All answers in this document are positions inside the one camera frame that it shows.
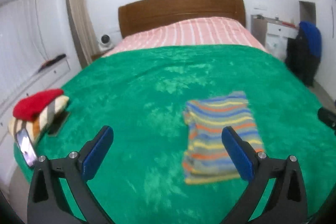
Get red folded garment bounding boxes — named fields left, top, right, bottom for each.
left=13, top=89, right=64, bottom=122

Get striped knit sweater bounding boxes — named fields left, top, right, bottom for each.
left=182, top=91, right=265, bottom=185

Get black clothes on chair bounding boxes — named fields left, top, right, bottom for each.
left=285, top=29, right=321, bottom=87

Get white desk with drawer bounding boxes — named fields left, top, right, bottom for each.
left=251, top=15, right=298, bottom=61

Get green satin bedspread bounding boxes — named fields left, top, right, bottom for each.
left=13, top=44, right=336, bottom=224

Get dark flat tablet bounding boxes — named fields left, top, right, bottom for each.
left=47, top=111, right=70, bottom=137

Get blue jacket on chair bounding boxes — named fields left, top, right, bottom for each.
left=299, top=21, right=322, bottom=59

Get smartphone with lit screen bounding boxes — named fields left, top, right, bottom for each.
left=14, top=128, right=38, bottom=168

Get black object on ledge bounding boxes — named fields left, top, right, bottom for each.
left=37, top=53, right=67, bottom=73

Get white round security camera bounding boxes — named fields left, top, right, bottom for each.
left=98, top=34, right=114, bottom=51

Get pink striped bed sheet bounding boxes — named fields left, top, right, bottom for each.
left=103, top=17, right=266, bottom=57

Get beige brown striped folded garment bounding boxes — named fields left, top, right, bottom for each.
left=7, top=95, right=70, bottom=145

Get brown wooden headboard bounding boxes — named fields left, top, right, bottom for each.
left=118, top=0, right=246, bottom=38

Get beige curtain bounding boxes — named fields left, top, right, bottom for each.
left=66, top=0, right=99, bottom=68

